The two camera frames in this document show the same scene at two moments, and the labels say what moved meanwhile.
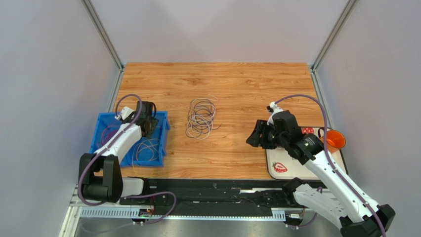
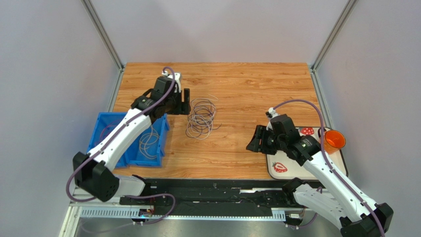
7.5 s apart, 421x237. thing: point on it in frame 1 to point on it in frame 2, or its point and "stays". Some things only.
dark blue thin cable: [200, 116] stays
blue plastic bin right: [149, 152] stays
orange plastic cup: [335, 140] stays
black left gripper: [153, 122] to [183, 108]
